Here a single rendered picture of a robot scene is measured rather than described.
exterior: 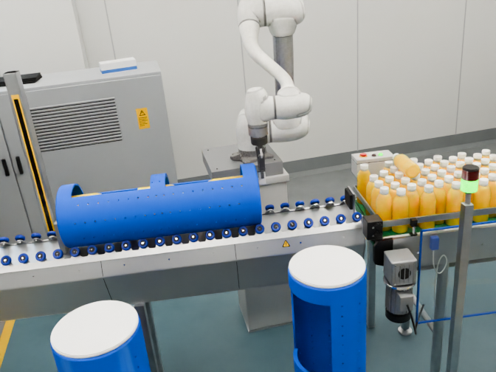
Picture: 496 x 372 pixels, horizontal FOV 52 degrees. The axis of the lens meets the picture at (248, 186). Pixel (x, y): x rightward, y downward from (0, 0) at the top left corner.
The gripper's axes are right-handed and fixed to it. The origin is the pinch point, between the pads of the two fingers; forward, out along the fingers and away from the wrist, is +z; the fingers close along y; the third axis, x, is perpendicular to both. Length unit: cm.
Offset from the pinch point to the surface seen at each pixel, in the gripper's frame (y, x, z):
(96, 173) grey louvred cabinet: 128, 104, 36
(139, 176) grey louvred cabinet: 132, 76, 43
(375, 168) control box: 22, -61, 12
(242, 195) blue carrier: -14.9, 10.6, 0.9
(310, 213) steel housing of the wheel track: 3.3, -22.3, 23.3
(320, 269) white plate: -62, -12, 12
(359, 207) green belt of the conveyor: 8, -48, 26
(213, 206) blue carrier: -16.0, 23.5, 4.0
